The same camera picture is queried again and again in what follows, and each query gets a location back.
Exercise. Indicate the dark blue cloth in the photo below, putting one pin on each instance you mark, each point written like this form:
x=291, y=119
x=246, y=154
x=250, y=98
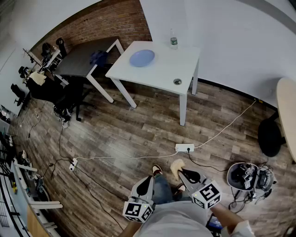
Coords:
x=99, y=58

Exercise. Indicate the small black chair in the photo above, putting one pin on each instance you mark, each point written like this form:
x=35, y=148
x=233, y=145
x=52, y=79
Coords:
x=17, y=92

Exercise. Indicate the grey table with white legs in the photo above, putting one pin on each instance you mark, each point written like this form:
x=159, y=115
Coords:
x=81, y=60

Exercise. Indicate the person's right forearm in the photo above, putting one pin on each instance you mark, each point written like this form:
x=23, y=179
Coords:
x=224, y=215

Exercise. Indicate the clear plastic water bottle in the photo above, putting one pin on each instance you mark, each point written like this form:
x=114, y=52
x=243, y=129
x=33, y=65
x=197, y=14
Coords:
x=174, y=42

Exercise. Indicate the black office chair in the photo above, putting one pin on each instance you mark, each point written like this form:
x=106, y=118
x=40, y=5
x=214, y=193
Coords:
x=57, y=92

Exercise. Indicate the cluttered equipment desk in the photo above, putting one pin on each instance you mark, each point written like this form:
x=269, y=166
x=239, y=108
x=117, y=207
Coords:
x=49, y=58

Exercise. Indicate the white helmet with gear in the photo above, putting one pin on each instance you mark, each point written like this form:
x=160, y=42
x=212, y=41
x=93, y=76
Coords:
x=233, y=178

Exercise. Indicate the white square table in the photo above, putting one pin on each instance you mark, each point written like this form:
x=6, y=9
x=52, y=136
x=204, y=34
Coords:
x=162, y=67

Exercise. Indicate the black stool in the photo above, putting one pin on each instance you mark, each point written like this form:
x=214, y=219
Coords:
x=269, y=139

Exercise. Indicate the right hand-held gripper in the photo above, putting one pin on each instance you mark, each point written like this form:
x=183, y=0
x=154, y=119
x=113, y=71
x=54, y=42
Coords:
x=208, y=194

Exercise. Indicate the person's left forearm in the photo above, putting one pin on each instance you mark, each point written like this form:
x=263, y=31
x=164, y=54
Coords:
x=129, y=230

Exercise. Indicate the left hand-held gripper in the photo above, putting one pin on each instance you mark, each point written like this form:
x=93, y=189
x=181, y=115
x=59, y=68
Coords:
x=134, y=209

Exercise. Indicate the yellow sponge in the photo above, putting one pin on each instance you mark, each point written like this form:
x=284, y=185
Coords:
x=176, y=165

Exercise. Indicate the person's blue jeans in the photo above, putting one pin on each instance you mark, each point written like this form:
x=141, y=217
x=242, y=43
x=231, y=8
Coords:
x=162, y=192

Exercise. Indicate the person's white shirt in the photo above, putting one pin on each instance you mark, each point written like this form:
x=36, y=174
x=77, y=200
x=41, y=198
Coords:
x=173, y=220

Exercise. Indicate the blue big plate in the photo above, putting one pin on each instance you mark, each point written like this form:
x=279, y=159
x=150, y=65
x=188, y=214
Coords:
x=142, y=58

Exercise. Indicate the round wooden table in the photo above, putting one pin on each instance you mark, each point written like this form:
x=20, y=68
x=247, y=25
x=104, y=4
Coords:
x=287, y=111

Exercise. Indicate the round metal table grommet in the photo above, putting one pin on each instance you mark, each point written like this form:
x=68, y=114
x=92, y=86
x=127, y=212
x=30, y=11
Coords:
x=177, y=81

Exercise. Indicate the person's white red shoe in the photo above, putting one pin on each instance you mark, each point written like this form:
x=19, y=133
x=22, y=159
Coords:
x=180, y=187
x=157, y=170

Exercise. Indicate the beige cloth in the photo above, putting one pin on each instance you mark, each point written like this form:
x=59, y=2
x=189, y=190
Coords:
x=38, y=78

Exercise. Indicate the black electronics box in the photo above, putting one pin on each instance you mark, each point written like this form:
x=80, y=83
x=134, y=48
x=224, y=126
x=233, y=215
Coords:
x=263, y=180

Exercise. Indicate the black device with blue screen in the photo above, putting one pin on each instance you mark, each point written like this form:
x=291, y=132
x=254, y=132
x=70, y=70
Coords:
x=213, y=223

